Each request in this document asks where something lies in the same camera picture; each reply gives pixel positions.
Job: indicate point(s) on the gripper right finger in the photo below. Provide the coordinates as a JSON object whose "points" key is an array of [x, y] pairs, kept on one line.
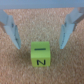
{"points": [[68, 28]]}

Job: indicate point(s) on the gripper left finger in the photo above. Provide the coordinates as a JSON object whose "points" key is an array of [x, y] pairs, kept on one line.
{"points": [[11, 28]]}

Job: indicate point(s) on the yellow block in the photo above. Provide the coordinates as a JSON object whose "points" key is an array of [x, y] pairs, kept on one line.
{"points": [[40, 54]]}

